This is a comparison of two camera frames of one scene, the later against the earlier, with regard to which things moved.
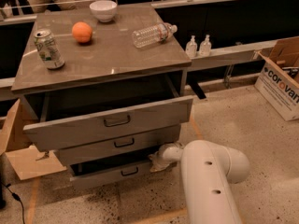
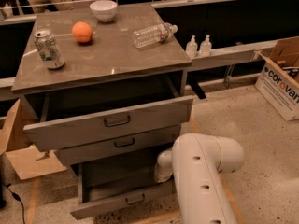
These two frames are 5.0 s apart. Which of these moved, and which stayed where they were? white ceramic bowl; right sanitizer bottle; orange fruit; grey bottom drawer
Moved: grey bottom drawer
Stayed: white ceramic bowl; right sanitizer bottle; orange fruit
